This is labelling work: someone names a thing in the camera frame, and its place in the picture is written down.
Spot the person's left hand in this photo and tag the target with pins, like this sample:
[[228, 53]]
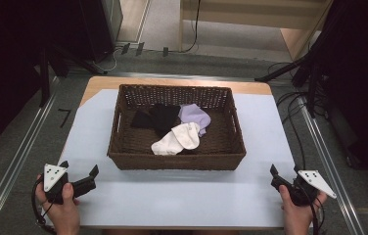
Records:
[[63, 217]]

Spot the pale blue table mat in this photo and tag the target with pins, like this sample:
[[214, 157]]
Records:
[[178, 196]]

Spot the aluminium floor rail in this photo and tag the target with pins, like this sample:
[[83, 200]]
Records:
[[19, 156], [329, 156]]

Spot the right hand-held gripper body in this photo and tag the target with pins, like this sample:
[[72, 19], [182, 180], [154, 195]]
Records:
[[315, 181]]

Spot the dark curtain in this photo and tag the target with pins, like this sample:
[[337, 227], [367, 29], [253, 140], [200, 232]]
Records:
[[6, 65], [361, 81]]

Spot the black tripod stand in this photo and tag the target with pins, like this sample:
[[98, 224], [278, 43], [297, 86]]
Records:
[[45, 78], [312, 75]]

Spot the purple sock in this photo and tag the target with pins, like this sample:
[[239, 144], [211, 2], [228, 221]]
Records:
[[195, 115]]

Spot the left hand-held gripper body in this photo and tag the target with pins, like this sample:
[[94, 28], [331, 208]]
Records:
[[51, 176]]

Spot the light wooden furniture frame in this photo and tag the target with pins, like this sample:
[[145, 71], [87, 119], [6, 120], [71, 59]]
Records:
[[237, 14]]

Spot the person's right hand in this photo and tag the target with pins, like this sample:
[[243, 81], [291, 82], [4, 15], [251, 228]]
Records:
[[298, 220]]

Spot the black sock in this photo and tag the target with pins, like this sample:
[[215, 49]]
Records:
[[162, 116]]

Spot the white sock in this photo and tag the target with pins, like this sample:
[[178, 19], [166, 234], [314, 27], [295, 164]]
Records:
[[180, 138]]

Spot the brown wicker basket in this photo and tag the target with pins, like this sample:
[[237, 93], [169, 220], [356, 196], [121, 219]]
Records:
[[133, 143]]

